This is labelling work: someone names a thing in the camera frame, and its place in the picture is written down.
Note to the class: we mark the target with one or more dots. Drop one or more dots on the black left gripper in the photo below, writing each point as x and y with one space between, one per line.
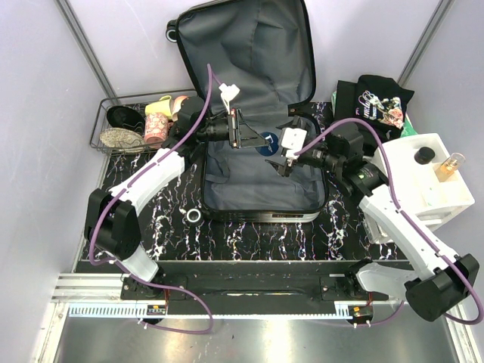
243 136

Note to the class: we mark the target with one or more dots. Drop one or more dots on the green tie-dye cloth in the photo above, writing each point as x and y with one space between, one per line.
408 129

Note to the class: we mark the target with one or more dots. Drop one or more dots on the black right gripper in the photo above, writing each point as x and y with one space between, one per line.
283 170

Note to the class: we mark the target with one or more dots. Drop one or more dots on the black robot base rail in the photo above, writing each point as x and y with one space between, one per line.
316 281

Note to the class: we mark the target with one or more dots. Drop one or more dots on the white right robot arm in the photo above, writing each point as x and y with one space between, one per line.
440 282

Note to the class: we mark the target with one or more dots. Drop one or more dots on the black bowl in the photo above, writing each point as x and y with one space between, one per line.
125 118

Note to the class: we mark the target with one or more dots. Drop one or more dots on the pink patterned mug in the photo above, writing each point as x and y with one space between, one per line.
156 128

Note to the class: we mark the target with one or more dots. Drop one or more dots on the small dark cosmetic bottle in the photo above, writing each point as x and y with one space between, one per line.
424 155

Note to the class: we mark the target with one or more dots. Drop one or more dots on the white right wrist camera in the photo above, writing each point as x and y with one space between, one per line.
292 141

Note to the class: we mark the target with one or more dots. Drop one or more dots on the black wire dish rack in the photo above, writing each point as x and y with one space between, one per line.
137 102

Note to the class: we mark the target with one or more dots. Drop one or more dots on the space astronaut kids suitcase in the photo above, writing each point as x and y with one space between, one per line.
265 49

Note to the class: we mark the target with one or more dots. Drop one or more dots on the yellow mug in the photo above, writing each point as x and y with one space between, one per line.
163 105

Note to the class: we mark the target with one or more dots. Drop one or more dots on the white compartment organizer box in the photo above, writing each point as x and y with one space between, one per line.
417 187

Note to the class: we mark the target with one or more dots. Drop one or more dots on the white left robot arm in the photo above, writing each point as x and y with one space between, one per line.
111 222

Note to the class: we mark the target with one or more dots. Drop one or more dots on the black printed t-shirt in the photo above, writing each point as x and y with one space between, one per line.
382 99

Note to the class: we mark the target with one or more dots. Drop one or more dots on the speckled grey plate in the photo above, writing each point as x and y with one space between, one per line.
123 139

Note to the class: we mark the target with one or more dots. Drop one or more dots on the gold perfume spray bottle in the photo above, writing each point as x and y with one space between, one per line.
448 167

